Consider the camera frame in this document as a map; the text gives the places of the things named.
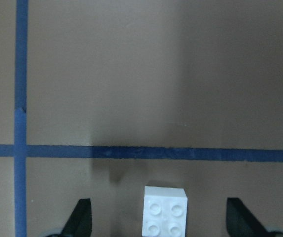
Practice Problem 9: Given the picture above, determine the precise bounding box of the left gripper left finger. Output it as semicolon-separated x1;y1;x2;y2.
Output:
61;198;92;237

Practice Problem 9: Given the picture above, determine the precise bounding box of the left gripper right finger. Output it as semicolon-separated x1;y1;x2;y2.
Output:
226;197;270;237

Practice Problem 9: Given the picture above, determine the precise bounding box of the white block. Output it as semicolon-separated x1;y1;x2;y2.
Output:
142;186;188;237

